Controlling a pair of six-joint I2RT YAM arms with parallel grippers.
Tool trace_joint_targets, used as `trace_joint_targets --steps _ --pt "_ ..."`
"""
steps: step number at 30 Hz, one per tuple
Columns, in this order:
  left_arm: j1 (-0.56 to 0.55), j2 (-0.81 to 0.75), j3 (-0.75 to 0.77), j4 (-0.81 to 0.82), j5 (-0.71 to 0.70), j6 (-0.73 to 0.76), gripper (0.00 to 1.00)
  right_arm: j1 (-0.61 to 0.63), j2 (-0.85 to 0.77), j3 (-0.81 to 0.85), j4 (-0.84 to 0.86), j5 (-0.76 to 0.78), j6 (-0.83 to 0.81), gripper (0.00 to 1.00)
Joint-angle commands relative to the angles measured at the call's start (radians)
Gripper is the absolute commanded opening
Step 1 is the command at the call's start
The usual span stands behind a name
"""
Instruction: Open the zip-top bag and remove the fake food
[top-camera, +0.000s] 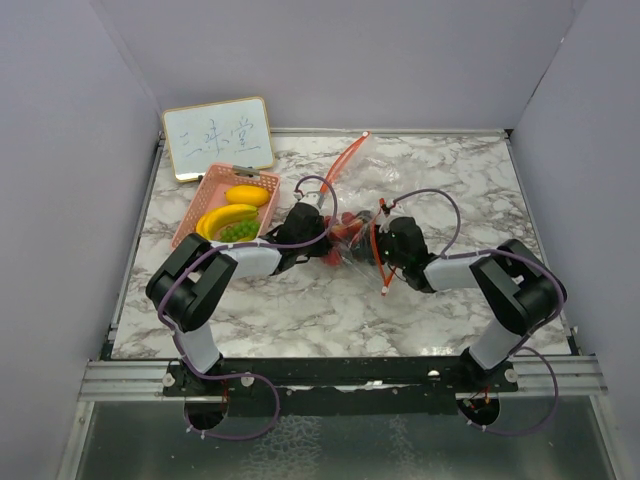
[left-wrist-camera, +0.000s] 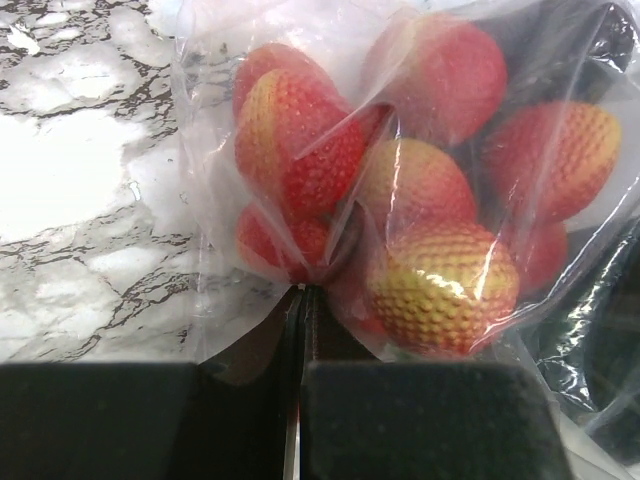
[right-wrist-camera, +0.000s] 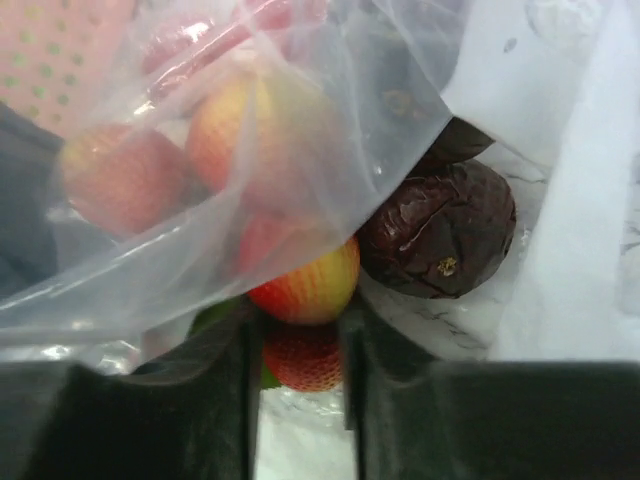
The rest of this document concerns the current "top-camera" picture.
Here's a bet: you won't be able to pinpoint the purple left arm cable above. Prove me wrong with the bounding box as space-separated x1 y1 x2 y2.
157 175 339 441

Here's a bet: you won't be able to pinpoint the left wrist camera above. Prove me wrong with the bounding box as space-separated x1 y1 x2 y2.
295 190 325 211

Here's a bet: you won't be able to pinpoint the small whiteboard with writing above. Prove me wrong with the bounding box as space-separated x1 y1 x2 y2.
162 97 275 182

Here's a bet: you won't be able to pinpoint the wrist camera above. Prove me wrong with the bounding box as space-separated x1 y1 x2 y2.
295 190 325 211
372 198 397 234

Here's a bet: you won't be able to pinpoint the pink plastic basket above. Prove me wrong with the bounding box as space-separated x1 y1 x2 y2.
171 163 280 249

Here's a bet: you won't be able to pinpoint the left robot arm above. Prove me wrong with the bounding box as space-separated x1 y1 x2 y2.
145 194 331 395

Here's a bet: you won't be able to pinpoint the aluminium frame rail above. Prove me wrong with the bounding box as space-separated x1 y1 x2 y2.
79 360 169 402

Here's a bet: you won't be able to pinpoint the zip bag with yellow fruit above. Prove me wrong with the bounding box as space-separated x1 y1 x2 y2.
320 134 441 213

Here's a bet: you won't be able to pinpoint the fake yellow mango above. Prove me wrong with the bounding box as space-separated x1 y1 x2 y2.
225 185 271 208

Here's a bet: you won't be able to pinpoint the fake red strawberries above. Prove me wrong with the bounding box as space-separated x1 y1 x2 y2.
322 210 372 267

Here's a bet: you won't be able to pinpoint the fake green grapes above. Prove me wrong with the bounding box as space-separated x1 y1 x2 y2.
219 220 260 243

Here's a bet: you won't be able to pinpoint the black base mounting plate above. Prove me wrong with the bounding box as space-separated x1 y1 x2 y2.
162 356 518 417

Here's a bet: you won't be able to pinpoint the zip bag with red fruit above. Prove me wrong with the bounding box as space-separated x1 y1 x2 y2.
321 210 395 297

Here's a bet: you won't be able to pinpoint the fake banana bunch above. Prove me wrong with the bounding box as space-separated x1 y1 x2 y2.
195 204 260 242

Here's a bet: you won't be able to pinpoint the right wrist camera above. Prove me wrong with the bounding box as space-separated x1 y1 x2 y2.
372 198 397 234

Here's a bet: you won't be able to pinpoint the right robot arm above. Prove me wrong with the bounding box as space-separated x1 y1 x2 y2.
348 217 567 391

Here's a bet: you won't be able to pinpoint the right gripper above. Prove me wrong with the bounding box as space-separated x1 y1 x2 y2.
349 223 408 270

